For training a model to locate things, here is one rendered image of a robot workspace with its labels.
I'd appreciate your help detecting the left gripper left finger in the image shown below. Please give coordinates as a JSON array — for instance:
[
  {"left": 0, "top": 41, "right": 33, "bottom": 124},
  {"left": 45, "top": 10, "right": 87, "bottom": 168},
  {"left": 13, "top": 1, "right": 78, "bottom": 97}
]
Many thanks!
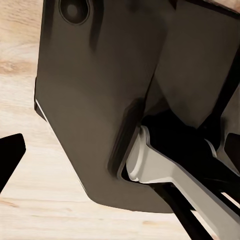
[{"left": 0, "top": 133, "right": 26, "bottom": 193}]

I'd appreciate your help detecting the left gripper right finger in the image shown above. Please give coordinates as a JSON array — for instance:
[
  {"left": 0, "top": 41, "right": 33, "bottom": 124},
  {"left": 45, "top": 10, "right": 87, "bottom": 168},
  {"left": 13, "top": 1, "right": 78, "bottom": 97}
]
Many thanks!
[{"left": 224, "top": 133, "right": 240, "bottom": 173}]

